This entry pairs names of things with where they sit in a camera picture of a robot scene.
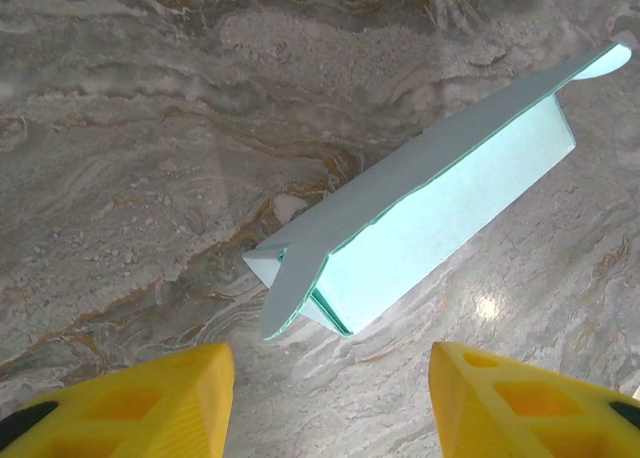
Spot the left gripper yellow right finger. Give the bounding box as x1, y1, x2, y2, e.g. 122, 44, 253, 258
430, 341, 640, 458

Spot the light teal paper box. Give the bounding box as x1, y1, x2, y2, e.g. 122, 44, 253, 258
242, 41, 634, 342

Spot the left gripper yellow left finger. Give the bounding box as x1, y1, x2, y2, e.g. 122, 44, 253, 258
0, 342, 236, 458

